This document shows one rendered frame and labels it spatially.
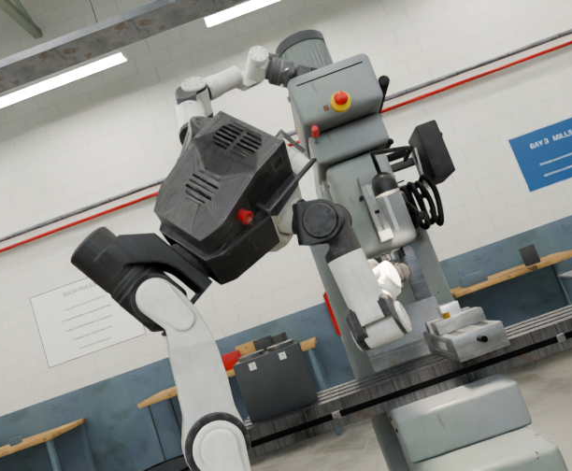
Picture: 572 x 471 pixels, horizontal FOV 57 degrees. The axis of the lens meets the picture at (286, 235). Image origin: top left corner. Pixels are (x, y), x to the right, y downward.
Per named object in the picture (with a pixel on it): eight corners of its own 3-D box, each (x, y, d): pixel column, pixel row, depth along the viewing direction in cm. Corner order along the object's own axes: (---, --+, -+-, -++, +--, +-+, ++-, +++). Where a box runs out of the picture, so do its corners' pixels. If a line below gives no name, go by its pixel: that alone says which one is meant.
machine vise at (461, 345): (511, 344, 146) (495, 306, 147) (460, 363, 146) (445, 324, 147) (471, 337, 181) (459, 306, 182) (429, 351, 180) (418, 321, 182)
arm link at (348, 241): (356, 248, 117) (330, 193, 119) (321, 264, 120) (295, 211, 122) (364, 248, 128) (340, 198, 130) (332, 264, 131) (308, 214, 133)
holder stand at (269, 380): (318, 400, 164) (296, 338, 167) (250, 424, 164) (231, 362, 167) (317, 393, 176) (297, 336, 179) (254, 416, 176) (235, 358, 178)
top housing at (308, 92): (386, 96, 155) (366, 47, 157) (302, 127, 156) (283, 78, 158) (372, 143, 202) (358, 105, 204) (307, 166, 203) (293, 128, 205)
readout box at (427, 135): (459, 169, 193) (438, 117, 196) (436, 178, 193) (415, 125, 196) (447, 180, 213) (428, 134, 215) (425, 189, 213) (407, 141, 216)
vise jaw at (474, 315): (486, 319, 159) (481, 306, 159) (439, 335, 158) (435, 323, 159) (479, 319, 165) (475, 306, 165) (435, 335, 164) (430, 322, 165)
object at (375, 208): (393, 236, 159) (369, 173, 162) (381, 241, 159) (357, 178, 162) (393, 238, 163) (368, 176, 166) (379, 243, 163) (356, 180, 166)
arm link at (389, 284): (398, 271, 151) (405, 296, 139) (374, 288, 154) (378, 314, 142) (384, 256, 150) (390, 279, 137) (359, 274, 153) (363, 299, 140)
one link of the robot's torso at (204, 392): (201, 498, 109) (116, 291, 114) (194, 480, 125) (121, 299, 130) (267, 462, 113) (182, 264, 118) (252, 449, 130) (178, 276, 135)
